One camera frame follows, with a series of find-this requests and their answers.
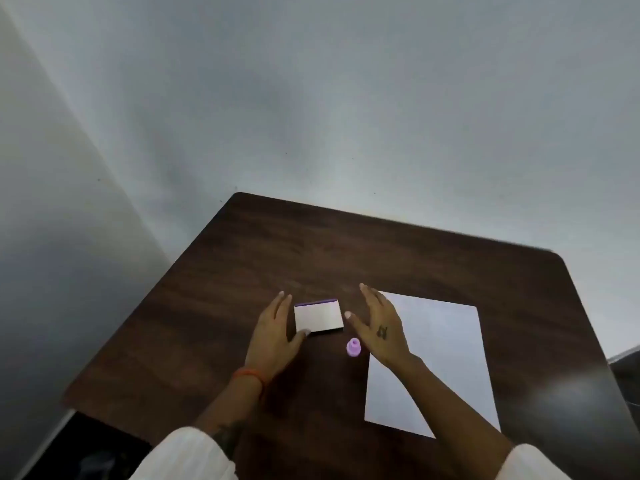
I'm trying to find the person's right hand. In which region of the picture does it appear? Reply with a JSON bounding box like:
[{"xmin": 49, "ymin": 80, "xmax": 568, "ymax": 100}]
[{"xmin": 344, "ymin": 283, "xmax": 417, "ymax": 371}]

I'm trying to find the person's left hand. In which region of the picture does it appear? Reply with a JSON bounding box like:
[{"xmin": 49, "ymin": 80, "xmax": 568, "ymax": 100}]
[{"xmin": 244, "ymin": 291, "xmax": 311, "ymax": 381}]

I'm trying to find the person's left forearm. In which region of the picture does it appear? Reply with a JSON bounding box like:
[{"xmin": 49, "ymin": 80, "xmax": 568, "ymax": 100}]
[{"xmin": 192, "ymin": 371, "xmax": 271, "ymax": 460}]

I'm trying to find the person's right forearm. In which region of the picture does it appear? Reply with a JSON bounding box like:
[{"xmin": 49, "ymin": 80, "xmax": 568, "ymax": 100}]
[{"xmin": 395, "ymin": 356, "xmax": 516, "ymax": 475}]

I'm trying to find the white ink pad box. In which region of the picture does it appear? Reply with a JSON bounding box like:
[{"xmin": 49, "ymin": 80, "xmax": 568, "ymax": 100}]
[{"xmin": 293, "ymin": 299, "xmax": 345, "ymax": 336}]

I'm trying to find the orange thread wristband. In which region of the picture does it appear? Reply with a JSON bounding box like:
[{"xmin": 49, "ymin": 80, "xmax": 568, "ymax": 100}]
[{"xmin": 232, "ymin": 367, "xmax": 266, "ymax": 390}]

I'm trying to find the dark wooden table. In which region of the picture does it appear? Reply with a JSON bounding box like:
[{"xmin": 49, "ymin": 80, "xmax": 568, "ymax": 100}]
[{"xmin": 61, "ymin": 192, "xmax": 640, "ymax": 480}]

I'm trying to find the white paper sheet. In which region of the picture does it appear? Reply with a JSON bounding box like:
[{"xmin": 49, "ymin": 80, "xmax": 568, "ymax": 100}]
[{"xmin": 364, "ymin": 291, "xmax": 502, "ymax": 439}]

